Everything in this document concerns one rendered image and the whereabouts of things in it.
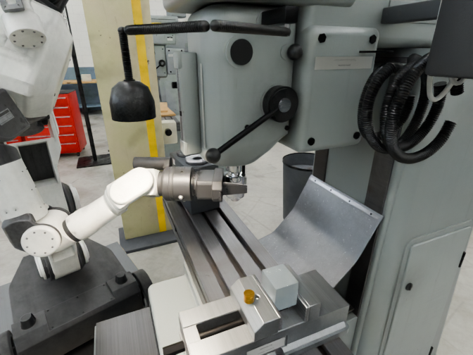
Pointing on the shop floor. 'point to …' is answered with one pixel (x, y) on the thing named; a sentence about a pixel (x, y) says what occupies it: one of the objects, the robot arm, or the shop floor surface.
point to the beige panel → (120, 9)
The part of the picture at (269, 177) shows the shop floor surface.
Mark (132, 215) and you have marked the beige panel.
